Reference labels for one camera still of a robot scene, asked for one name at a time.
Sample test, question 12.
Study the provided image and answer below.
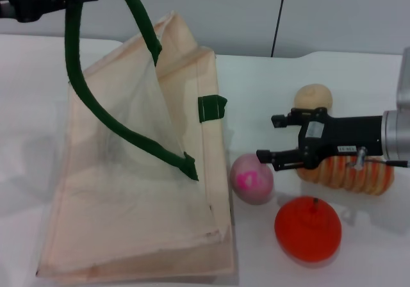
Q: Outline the orange striped bread loaf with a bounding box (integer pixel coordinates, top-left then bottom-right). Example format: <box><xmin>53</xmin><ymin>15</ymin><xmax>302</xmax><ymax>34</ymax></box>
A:
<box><xmin>297</xmin><ymin>154</ymin><xmax>395</xmax><ymax>197</ymax></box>

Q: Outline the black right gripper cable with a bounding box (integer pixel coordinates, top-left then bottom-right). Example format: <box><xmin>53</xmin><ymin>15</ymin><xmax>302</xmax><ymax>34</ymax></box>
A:
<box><xmin>352</xmin><ymin>146</ymin><xmax>409</xmax><ymax>170</ymax></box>

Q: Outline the beige round bun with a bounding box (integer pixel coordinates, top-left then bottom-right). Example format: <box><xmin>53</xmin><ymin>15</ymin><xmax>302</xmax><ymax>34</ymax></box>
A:
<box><xmin>293</xmin><ymin>83</ymin><xmax>334</xmax><ymax>115</ymax></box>

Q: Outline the pink peach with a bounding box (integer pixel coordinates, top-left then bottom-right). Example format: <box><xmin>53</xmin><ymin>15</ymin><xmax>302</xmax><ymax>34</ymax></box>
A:
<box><xmin>229</xmin><ymin>153</ymin><xmax>275</xmax><ymax>206</ymax></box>

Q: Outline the black hanging cable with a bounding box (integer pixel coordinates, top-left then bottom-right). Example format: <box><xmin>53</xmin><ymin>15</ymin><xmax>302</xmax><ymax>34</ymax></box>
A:
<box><xmin>270</xmin><ymin>0</ymin><xmax>288</xmax><ymax>58</ymax></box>

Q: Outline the cream handbag with green handles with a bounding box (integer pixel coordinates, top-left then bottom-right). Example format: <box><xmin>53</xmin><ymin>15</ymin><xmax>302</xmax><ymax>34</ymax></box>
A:
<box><xmin>35</xmin><ymin>0</ymin><xmax>240</xmax><ymax>281</ymax></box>

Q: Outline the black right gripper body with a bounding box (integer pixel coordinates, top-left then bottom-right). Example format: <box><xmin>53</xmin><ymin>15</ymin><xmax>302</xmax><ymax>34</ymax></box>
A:
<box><xmin>297</xmin><ymin>107</ymin><xmax>385</xmax><ymax>170</ymax></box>

